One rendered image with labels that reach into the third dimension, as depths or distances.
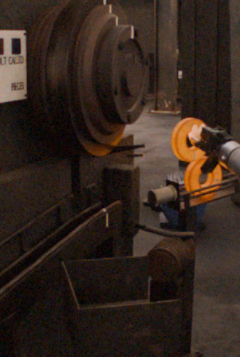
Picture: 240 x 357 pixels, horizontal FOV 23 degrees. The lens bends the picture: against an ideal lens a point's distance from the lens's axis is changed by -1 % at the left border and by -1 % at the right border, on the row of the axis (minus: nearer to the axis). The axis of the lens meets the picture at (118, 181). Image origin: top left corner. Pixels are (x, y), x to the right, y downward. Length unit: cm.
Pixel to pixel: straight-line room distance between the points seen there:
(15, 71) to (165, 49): 913
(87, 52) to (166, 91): 910
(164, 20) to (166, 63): 75
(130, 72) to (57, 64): 23
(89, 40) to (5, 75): 24
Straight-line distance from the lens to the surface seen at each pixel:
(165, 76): 1067
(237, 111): 448
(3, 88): 154
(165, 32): 1065
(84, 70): 159
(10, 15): 160
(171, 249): 205
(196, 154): 221
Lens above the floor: 120
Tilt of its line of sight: 13 degrees down
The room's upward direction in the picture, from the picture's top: straight up
